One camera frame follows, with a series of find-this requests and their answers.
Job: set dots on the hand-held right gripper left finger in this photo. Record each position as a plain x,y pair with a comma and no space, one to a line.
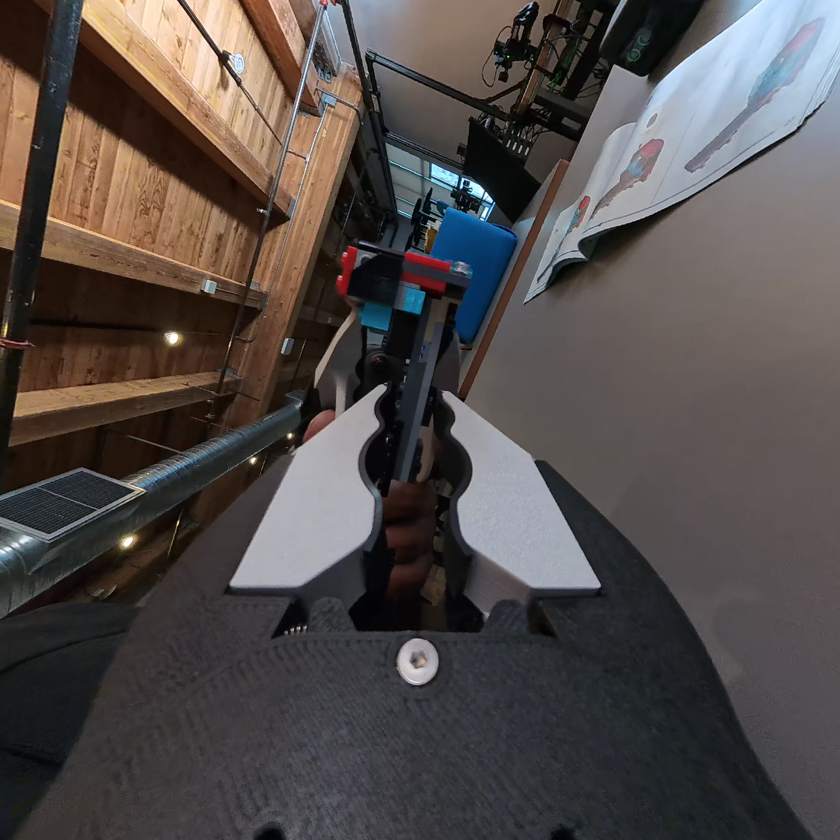
302,525

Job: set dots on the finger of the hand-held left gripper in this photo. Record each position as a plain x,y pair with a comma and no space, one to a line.
338,361
447,364

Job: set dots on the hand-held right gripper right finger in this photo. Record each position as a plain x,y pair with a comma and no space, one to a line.
525,525

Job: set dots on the long black toy brick assembly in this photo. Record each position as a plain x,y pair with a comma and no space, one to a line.
417,407

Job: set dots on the instruction booklet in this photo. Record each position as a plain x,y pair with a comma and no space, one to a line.
709,131

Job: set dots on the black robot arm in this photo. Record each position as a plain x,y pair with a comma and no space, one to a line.
512,46

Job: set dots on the grey desk wooden edge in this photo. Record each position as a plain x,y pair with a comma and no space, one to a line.
544,197

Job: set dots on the person's left hand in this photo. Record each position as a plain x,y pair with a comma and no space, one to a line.
410,525

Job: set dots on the blue fabric box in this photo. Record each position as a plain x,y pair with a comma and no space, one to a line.
482,262

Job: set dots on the black bar stool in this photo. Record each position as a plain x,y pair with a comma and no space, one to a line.
415,220
428,201

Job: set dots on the black panel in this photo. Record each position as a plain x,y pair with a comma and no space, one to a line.
499,170

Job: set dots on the ceiling vent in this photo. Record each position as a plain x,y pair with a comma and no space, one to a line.
65,502

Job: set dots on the person's black jacket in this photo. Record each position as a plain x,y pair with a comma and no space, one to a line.
52,709

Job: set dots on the white ceiling bulb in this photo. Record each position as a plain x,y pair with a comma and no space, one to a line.
237,64

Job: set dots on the black equipment cart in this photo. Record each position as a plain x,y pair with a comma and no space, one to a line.
571,65

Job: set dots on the silver air duct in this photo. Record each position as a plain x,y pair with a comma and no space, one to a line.
197,466

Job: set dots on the black tube frame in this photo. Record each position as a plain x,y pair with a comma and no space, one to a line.
420,75

